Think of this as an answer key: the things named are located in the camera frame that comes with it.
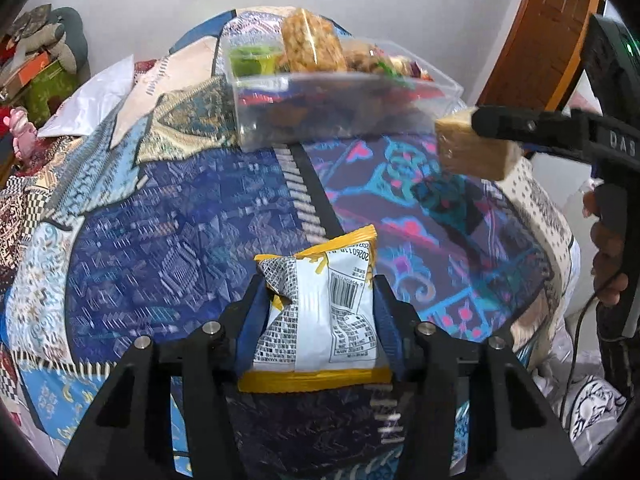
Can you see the long tan biscuit packet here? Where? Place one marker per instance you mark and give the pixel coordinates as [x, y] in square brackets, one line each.
[465, 152]

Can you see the patchwork blue blanket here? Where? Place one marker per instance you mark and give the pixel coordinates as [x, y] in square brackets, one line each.
[175, 210]

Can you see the green snack packet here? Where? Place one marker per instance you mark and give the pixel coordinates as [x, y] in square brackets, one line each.
[395, 67]

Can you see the green box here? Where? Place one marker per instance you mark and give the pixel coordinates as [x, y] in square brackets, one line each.
[47, 92]

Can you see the camouflage cloth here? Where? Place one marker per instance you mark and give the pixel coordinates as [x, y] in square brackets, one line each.
[32, 17]

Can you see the brown wooden door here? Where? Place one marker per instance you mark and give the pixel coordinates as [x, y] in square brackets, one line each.
[540, 35]

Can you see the person's right hand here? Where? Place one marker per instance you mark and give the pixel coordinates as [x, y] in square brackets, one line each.
[607, 260]

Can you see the yellow white snack packet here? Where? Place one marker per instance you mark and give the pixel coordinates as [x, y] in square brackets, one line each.
[320, 320]

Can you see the clear plastic storage container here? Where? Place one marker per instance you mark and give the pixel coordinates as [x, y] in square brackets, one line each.
[300, 110]

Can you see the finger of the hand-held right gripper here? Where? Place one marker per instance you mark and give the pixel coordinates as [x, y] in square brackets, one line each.
[525, 122]
[535, 150]

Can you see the white pillow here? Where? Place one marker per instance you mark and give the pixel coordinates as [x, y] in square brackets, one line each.
[95, 100]

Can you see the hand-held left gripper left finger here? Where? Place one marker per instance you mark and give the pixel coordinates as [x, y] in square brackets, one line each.
[247, 322]

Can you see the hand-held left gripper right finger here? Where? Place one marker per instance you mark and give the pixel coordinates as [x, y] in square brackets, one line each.
[389, 325]

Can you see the green jelly cup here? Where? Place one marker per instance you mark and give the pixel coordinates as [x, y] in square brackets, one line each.
[252, 60]

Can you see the pink toy figure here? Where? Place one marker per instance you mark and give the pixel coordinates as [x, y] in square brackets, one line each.
[20, 132]

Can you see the white printed cloth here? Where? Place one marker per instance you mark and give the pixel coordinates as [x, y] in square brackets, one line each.
[595, 400]

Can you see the orange cardboard box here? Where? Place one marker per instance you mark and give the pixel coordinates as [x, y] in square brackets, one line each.
[30, 67]

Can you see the grey beige plush toy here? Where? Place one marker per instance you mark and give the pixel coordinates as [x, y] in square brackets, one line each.
[50, 40]

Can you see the golden puffed snack packet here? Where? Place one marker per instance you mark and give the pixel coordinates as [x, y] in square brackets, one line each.
[310, 42]

